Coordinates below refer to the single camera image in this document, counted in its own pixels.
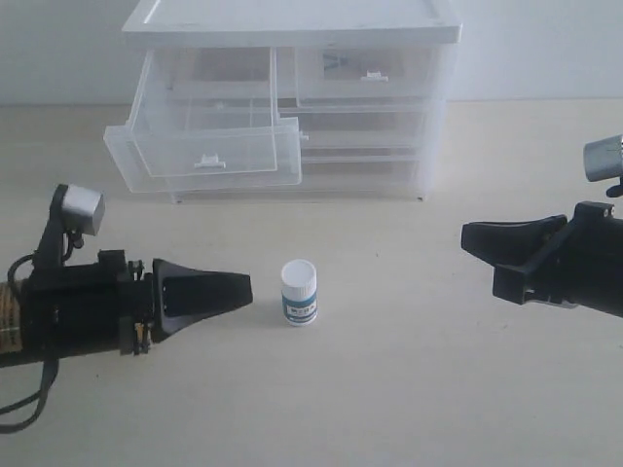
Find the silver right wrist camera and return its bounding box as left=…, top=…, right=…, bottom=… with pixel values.
left=583, top=134, right=623, bottom=198

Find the white capped medicine bottle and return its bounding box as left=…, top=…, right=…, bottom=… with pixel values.
left=280, top=259, right=318, bottom=326

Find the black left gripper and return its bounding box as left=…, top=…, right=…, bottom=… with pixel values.
left=21, top=250, right=253, bottom=358

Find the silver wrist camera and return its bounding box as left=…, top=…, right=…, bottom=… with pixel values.
left=58, top=184, right=105, bottom=236
left=583, top=134, right=623, bottom=198

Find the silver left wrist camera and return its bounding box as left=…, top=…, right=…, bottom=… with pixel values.
left=58, top=184, right=105, bottom=236

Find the clear plastic container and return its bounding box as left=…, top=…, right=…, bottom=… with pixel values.
left=298, top=161, right=419, bottom=193
left=279, top=109, right=426, bottom=149

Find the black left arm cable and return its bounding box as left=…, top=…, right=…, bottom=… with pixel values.
left=0, top=357, right=62, bottom=434

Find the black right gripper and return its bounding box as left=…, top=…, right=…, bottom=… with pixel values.
left=460, top=201, right=622, bottom=317

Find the translucent plastic drawer cabinet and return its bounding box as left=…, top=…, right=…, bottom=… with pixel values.
left=123, top=1, right=462, bottom=199

